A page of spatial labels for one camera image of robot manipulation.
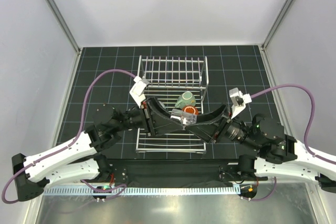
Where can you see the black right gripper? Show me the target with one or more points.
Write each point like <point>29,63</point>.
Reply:
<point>209,125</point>

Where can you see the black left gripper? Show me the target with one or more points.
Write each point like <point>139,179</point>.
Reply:
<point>157,119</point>

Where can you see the orange brown ceramic mug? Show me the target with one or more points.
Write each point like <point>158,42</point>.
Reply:
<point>190,109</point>

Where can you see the small clear shot glass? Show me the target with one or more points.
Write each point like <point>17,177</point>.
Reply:
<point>182,117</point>

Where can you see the mint green ceramic mug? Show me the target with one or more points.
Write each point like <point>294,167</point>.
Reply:
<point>185,99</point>

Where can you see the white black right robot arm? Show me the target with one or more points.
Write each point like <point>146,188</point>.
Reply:
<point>276,153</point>

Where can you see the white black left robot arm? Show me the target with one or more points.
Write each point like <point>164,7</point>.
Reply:
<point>81,155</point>

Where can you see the black grid table mat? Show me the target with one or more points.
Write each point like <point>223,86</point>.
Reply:
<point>228,67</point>

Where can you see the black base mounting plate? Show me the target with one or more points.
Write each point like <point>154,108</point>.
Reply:
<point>182,173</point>

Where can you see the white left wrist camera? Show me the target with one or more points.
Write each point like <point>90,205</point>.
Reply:
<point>137,91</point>

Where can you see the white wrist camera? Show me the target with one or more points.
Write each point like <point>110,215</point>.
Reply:
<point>239,101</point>
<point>137,91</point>

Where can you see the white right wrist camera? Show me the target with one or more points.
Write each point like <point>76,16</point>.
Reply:
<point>239,101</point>

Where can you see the chrome wire dish rack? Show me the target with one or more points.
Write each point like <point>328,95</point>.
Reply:
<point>169,77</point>

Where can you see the perforated aluminium cable rail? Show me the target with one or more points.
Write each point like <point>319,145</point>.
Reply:
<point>72,190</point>

